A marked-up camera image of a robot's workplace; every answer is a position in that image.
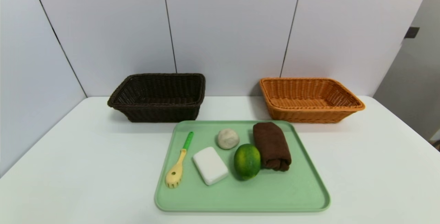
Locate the folded brown towel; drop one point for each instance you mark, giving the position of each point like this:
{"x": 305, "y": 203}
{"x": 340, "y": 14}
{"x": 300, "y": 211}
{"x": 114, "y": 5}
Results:
{"x": 272, "y": 145}

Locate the dark brown wicker basket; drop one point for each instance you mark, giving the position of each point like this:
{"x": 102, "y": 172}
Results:
{"x": 154, "y": 114}

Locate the white soap bar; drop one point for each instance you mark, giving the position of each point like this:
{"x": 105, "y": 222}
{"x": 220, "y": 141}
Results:
{"x": 210, "y": 165}

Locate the light green plastic tray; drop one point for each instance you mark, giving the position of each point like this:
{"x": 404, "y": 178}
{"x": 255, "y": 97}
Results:
{"x": 275, "y": 193}

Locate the green lime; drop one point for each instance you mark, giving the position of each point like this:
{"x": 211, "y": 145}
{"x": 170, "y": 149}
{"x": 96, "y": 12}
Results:
{"x": 247, "y": 162}

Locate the white round bun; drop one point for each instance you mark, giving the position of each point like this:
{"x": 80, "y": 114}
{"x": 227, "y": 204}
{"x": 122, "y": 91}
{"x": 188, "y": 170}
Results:
{"x": 228, "y": 138}

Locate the orange wicker basket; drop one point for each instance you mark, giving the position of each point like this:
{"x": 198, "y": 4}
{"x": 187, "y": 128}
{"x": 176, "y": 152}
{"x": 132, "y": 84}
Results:
{"x": 309, "y": 115}

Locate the dark wall fixture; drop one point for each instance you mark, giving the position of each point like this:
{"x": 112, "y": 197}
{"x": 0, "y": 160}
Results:
{"x": 411, "y": 32}

